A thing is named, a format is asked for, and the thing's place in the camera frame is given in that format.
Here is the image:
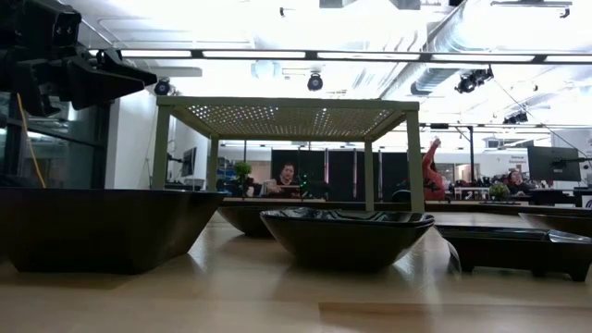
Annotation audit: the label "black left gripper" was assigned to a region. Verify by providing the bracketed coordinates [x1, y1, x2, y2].
[0, 45, 159, 117]

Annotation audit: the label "large square black bowl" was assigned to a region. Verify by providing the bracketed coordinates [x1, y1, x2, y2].
[0, 187, 228, 275]

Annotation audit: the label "oval wavy black plate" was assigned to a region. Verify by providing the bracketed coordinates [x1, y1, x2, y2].
[216, 204, 297, 240]

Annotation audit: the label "round wavy black bowl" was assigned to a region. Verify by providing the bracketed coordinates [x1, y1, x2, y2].
[259, 206, 436, 273]

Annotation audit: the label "footed square black plate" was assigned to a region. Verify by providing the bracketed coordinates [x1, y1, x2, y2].
[434, 225, 592, 283]

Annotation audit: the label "wavy square black plate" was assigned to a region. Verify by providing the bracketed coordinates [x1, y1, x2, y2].
[518, 212, 592, 238]

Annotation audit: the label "black computer monitor on arm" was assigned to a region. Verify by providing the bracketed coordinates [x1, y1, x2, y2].
[526, 146, 592, 183]

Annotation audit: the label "dark glass cabinet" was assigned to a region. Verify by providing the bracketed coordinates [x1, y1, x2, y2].
[0, 90, 115, 191]

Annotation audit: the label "green potted plant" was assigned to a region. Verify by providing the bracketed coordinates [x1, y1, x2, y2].
[233, 160, 254, 198]

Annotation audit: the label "green perforated metal shelf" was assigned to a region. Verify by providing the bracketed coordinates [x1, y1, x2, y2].
[151, 95, 426, 214]

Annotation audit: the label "black partition panels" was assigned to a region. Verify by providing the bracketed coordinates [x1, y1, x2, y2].
[270, 148, 409, 201]

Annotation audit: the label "black spotlight cluster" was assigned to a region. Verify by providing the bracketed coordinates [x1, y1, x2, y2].
[455, 66, 495, 95]
[502, 110, 529, 126]

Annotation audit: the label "black stand pole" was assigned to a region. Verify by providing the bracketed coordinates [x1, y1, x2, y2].
[429, 122, 475, 184]

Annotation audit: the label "small green desk plant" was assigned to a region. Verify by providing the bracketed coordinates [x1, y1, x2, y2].
[488, 182, 511, 201]

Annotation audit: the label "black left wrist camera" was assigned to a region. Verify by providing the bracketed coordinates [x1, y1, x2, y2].
[50, 8, 83, 47]

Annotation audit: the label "wall-mounted black monitor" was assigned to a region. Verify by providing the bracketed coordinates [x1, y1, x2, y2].
[179, 146, 198, 179]

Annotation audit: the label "hanging yellow cable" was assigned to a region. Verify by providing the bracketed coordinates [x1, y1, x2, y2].
[16, 90, 47, 190]

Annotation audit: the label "long ceiling light rail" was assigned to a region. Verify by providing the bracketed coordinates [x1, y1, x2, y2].
[87, 45, 592, 65]

